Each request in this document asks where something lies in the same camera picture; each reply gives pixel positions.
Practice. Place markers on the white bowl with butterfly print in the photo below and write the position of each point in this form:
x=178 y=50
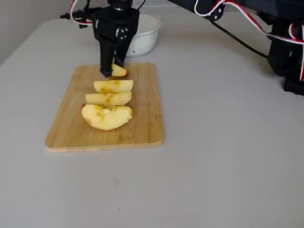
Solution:
x=147 y=35

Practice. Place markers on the yellow apple slice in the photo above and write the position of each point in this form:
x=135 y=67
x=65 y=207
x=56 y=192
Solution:
x=118 y=97
x=118 y=85
x=107 y=121

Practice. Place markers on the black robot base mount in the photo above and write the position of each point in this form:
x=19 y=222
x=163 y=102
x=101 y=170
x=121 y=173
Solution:
x=294 y=88

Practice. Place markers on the wooden cutting board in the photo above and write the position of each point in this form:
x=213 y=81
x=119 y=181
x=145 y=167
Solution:
x=142 y=123

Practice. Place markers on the apple slice with red skin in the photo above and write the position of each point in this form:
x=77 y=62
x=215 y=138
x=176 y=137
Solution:
x=118 y=71

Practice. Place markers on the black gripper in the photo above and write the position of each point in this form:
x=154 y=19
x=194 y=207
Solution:
x=111 y=26

